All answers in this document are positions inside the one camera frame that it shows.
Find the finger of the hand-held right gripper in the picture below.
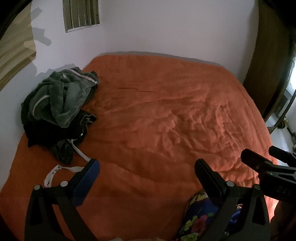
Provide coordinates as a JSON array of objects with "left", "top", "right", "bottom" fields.
[
  {"left": 240, "top": 149, "right": 281, "bottom": 178},
  {"left": 268, "top": 146, "right": 296, "bottom": 165}
]

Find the wooden panel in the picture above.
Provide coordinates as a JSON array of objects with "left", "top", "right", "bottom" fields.
[{"left": 0, "top": 9, "right": 37, "bottom": 87}]

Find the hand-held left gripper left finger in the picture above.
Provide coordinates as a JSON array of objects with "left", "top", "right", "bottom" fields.
[{"left": 24, "top": 158, "right": 100, "bottom": 241}]

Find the orange blanket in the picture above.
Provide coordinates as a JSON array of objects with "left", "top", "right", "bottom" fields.
[{"left": 0, "top": 54, "right": 281, "bottom": 241}]

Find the brown wooden wardrobe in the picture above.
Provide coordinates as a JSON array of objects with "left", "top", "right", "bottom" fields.
[{"left": 243, "top": 0, "right": 296, "bottom": 117}]

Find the white cloth strap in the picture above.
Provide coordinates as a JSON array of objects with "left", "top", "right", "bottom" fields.
[{"left": 43, "top": 138, "right": 92, "bottom": 189}]

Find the wall vent window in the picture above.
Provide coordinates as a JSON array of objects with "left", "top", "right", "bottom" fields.
[{"left": 63, "top": 0, "right": 100, "bottom": 33}]

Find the black knit garment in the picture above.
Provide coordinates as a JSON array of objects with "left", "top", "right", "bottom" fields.
[{"left": 23, "top": 110, "right": 97, "bottom": 149}]

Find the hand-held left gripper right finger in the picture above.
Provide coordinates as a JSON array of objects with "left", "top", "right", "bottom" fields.
[{"left": 195, "top": 159, "right": 271, "bottom": 241}]

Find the green fleece pajama shirt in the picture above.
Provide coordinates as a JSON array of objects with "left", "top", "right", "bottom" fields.
[{"left": 21, "top": 67, "right": 100, "bottom": 128}]

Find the floral printed cloth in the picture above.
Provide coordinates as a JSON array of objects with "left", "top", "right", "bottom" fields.
[{"left": 177, "top": 190, "right": 243, "bottom": 241}]

